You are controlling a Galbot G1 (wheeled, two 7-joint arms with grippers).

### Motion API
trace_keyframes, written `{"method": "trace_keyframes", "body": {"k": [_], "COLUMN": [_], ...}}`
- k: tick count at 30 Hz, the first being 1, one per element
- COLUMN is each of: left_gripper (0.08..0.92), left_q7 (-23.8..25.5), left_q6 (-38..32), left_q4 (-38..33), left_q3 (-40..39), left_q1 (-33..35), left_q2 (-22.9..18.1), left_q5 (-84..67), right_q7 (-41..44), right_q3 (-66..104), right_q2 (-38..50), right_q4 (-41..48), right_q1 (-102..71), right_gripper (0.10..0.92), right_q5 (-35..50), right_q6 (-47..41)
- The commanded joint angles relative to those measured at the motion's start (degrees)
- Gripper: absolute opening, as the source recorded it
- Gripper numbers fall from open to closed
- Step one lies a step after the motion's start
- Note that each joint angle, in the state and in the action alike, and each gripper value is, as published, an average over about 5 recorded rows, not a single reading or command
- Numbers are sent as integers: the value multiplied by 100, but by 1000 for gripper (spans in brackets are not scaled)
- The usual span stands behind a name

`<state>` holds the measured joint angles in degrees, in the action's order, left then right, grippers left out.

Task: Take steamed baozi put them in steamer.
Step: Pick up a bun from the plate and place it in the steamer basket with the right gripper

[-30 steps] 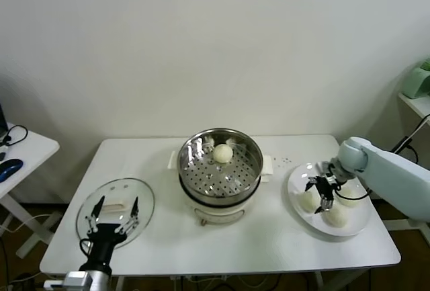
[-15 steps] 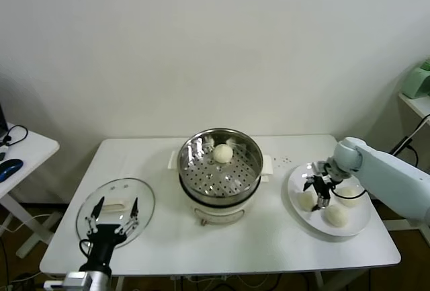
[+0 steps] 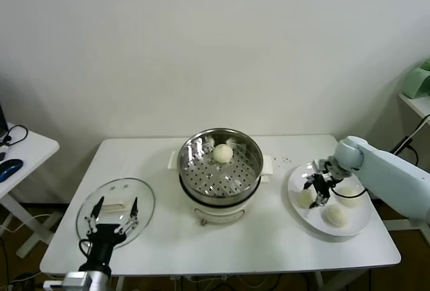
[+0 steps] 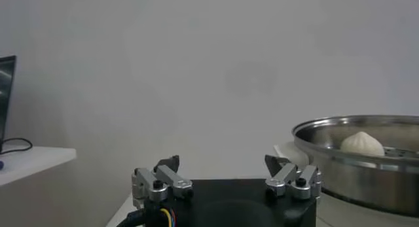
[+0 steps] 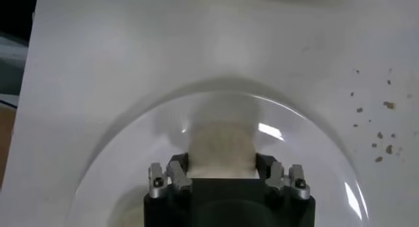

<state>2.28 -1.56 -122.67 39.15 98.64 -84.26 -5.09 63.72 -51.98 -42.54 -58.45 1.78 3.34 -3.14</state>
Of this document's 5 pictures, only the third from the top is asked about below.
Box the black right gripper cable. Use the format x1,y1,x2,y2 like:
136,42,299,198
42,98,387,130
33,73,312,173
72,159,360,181
331,183,368,202

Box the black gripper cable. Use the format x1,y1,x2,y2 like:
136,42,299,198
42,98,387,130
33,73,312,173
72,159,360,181
331,183,368,202
79,239,94,262

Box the white floor cable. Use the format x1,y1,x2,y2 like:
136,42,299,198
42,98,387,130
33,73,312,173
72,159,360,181
0,213,51,238

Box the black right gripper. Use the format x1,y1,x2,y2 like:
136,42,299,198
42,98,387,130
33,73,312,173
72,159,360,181
304,160,339,209

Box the blue computer mouse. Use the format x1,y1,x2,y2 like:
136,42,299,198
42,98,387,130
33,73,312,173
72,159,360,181
0,159,24,181

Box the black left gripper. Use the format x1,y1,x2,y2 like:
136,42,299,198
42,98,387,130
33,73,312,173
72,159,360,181
79,196,140,274

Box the white steamed baozi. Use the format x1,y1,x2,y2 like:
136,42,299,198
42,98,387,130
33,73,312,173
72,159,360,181
322,204,349,228
337,186,364,208
297,190,316,208
213,144,234,164

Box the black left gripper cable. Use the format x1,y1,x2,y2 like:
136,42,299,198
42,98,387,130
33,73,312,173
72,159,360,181
79,239,94,262

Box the stainless steel steamer basket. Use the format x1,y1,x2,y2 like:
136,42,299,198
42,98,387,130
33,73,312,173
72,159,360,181
167,128,273,206

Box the black wall power cable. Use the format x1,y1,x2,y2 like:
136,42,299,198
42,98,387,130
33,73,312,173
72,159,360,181
389,113,430,167

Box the pale green appliance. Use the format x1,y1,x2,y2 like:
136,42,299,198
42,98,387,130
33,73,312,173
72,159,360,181
402,57,430,99

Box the white folding side table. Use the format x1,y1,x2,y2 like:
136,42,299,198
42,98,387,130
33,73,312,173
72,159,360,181
0,122,60,259

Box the white electric pot base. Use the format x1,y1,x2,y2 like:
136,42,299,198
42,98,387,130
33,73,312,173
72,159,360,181
181,178,261,227

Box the round glass pot lid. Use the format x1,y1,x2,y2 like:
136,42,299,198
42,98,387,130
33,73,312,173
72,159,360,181
76,177,156,247

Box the black cable on side table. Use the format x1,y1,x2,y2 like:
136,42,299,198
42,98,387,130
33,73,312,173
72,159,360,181
3,124,30,153

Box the white round plate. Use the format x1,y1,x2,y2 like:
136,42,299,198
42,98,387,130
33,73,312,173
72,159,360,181
287,163,373,237

